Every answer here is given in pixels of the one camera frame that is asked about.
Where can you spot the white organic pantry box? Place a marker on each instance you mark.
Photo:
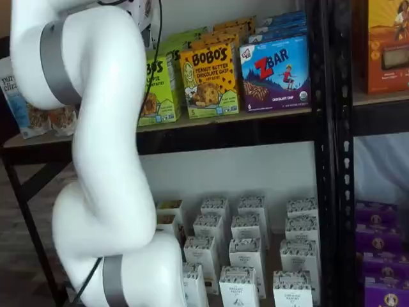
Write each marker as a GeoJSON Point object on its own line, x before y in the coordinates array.
{"type": "Point", "coordinates": [246, 259]}
{"type": "Point", "coordinates": [302, 208]}
{"type": "Point", "coordinates": [200, 259]}
{"type": "Point", "coordinates": [207, 228]}
{"type": "Point", "coordinates": [195, 288]}
{"type": "Point", "coordinates": [239, 289]}
{"type": "Point", "coordinates": [302, 228]}
{"type": "Point", "coordinates": [298, 256]}
{"type": "Point", "coordinates": [214, 208]}
{"type": "Point", "coordinates": [247, 228]}
{"type": "Point", "coordinates": [292, 291]}
{"type": "Point", "coordinates": [251, 206]}

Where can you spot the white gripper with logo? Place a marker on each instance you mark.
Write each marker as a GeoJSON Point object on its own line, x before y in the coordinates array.
{"type": "Point", "coordinates": [143, 12]}

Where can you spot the purple snack box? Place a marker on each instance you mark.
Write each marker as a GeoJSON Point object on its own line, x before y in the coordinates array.
{"type": "Point", "coordinates": [386, 294]}
{"type": "Point", "coordinates": [377, 240]}
{"type": "Point", "coordinates": [375, 212]}
{"type": "Point", "coordinates": [386, 265]}

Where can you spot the yellow Bobo's peanut butter box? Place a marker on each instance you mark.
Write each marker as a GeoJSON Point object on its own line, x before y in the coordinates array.
{"type": "Point", "coordinates": [220, 37]}
{"type": "Point", "coordinates": [234, 24]}
{"type": "Point", "coordinates": [211, 83]}

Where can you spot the orange Purely Elizabeth granola bag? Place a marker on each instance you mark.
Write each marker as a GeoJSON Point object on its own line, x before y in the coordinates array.
{"type": "Point", "coordinates": [62, 121]}

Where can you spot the blue purple Zbar box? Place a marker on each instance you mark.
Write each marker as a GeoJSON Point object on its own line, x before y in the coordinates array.
{"type": "Point", "coordinates": [278, 33]}
{"type": "Point", "coordinates": [284, 16]}
{"type": "Point", "coordinates": [274, 76]}
{"type": "Point", "coordinates": [282, 25]}

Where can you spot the small white yellow-top box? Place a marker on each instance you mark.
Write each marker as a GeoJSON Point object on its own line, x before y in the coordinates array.
{"type": "Point", "coordinates": [166, 224]}
{"type": "Point", "coordinates": [169, 206]}

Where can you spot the black metal shelf unit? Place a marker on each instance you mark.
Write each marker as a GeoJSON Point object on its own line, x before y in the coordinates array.
{"type": "Point", "coordinates": [345, 192]}
{"type": "Point", "coordinates": [223, 134]}

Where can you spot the large orange cereal box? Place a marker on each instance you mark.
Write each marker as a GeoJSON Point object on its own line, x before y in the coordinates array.
{"type": "Point", "coordinates": [386, 48]}

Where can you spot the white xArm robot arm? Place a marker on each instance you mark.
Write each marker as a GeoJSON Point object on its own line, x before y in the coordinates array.
{"type": "Point", "coordinates": [105, 128]}

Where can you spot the blue Purely Elizabeth granola bag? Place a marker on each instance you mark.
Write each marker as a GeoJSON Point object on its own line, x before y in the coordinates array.
{"type": "Point", "coordinates": [19, 108]}

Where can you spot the green Bobo's apple pie box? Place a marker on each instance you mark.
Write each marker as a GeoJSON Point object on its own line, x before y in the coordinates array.
{"type": "Point", "coordinates": [163, 96]}
{"type": "Point", "coordinates": [185, 36]}
{"type": "Point", "coordinates": [174, 70]}

